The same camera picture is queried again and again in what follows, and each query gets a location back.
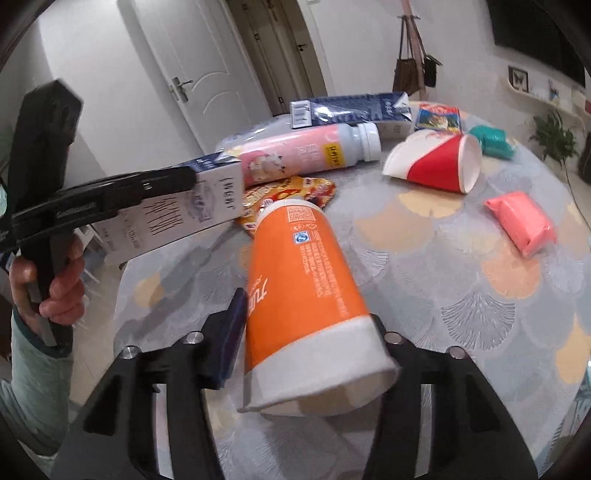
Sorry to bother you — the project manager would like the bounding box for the white curved wall shelf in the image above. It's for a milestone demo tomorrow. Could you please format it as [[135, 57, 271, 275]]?
[[505, 65, 591, 112]]

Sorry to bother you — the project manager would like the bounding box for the white milk carton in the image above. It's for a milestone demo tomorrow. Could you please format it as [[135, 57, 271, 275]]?
[[92, 154, 245, 265]]

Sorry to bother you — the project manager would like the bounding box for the pink coat rack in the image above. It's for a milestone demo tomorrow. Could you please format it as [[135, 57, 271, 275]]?
[[397, 0, 429, 100]]

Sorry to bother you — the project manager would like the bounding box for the hallway door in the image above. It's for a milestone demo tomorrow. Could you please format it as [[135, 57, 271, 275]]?
[[247, 0, 308, 115]]

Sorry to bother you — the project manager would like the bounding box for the white room door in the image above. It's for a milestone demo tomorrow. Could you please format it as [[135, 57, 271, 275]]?
[[117, 0, 273, 153]]

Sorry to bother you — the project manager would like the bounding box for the black floor cable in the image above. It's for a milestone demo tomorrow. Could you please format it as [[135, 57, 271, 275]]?
[[564, 164, 583, 213]]

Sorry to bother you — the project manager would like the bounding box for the pink plastic bottle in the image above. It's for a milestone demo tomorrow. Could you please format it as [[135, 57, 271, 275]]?
[[226, 122, 382, 188]]

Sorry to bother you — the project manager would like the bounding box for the orange paper cup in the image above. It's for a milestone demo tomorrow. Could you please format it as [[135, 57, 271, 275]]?
[[237, 199, 400, 417]]

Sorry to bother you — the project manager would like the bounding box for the teal clay pack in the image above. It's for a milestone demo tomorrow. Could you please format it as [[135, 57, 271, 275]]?
[[468, 124, 515, 161]]

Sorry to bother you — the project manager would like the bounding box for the pink clay pack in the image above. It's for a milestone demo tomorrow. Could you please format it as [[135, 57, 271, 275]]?
[[484, 191, 557, 258]]

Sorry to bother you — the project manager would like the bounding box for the potted green plant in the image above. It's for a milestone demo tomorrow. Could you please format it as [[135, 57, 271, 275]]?
[[529, 111, 581, 163]]

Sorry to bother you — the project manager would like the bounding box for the dark blue milk carton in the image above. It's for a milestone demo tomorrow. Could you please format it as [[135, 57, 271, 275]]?
[[290, 91, 413, 140]]

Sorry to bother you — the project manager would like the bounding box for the person's left hand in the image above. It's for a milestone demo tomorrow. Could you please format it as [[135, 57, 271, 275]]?
[[10, 233, 86, 326]]

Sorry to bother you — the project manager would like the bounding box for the orange snack wrapper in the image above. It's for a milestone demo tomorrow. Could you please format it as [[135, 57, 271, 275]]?
[[235, 176, 337, 238]]

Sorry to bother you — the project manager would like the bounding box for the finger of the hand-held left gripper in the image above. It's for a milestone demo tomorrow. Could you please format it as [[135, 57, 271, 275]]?
[[14, 165, 197, 243]]

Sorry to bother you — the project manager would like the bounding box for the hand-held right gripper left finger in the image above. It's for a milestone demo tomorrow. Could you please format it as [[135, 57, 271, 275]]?
[[51, 288, 250, 480]]

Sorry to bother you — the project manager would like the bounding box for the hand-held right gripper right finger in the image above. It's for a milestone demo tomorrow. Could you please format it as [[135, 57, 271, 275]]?
[[362, 314, 539, 480]]

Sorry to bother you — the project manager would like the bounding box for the brown tote bag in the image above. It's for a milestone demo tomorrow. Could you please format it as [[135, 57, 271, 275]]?
[[392, 18, 419, 94]]

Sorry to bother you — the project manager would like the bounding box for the grey scale-patterned tablecloth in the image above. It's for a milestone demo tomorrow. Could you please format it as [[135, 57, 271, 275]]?
[[113, 99, 591, 480]]

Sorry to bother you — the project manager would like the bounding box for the person's left forearm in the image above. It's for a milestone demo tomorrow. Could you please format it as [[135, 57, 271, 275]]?
[[0, 305, 75, 462]]

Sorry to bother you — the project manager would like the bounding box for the colourful printed packet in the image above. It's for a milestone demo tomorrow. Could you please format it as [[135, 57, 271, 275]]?
[[414, 104, 464, 136]]

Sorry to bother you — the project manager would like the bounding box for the red and white paper cup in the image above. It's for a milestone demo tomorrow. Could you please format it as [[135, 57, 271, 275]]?
[[382, 129, 482, 195]]

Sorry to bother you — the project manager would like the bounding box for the small black bag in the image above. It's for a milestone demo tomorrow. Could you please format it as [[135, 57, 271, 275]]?
[[422, 54, 443, 88]]

